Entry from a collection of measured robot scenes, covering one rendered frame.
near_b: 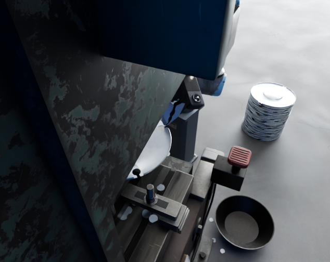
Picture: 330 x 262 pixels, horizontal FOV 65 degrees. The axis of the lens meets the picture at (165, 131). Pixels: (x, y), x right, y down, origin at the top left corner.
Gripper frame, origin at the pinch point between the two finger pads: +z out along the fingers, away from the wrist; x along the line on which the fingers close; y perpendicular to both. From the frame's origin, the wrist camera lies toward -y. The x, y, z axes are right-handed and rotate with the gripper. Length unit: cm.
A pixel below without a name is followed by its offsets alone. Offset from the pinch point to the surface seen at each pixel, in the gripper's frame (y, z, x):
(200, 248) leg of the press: -12, 68, -37
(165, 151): -9.1, 3.0, 3.6
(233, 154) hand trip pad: -16.2, -1.0, -14.2
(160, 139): -4.0, 2.7, 3.2
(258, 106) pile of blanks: 46, 22, -98
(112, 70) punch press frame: -31, -30, 31
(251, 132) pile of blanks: 46, 44, -107
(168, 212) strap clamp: -25.3, 7.3, 8.8
